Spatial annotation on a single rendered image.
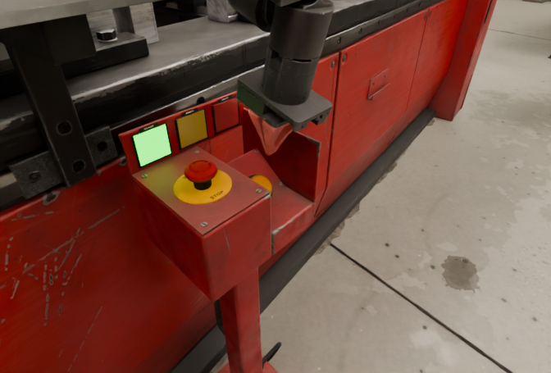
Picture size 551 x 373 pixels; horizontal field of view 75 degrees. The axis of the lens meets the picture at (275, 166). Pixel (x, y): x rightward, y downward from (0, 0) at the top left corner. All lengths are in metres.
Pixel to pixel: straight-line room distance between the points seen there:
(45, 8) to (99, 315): 0.50
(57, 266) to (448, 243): 1.36
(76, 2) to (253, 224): 0.29
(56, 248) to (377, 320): 0.98
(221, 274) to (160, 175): 0.15
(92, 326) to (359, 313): 0.84
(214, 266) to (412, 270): 1.09
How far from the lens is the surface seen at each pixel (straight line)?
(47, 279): 0.61
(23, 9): 0.34
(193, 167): 0.44
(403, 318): 1.31
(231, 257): 0.45
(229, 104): 0.55
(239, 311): 0.66
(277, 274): 1.29
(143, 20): 0.69
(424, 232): 1.61
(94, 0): 0.36
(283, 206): 0.53
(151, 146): 0.49
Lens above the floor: 1.05
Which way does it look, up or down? 35 degrees down
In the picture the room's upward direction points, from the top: straight up
